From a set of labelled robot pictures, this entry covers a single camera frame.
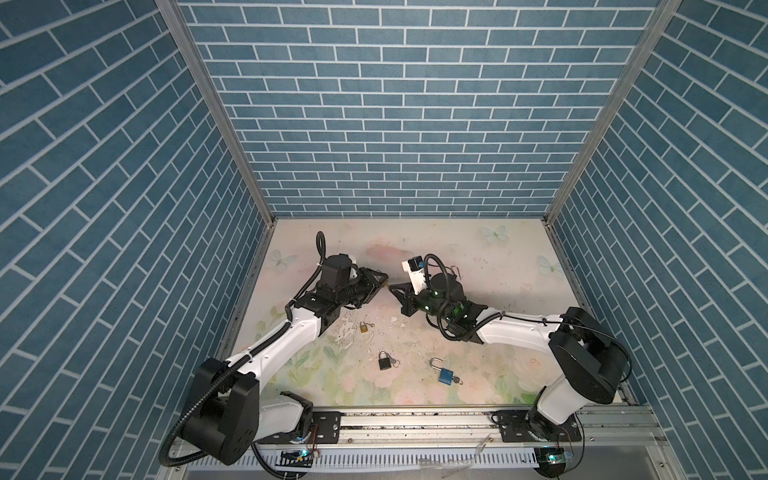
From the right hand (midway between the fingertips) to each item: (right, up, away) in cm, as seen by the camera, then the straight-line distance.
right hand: (386, 286), depth 81 cm
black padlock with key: (0, -22, +3) cm, 22 cm away
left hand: (+1, +2, 0) cm, 2 cm away
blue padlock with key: (+16, -25, +1) cm, 30 cm away
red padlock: (+24, +2, +23) cm, 34 cm away
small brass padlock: (-7, -14, +10) cm, 18 cm away
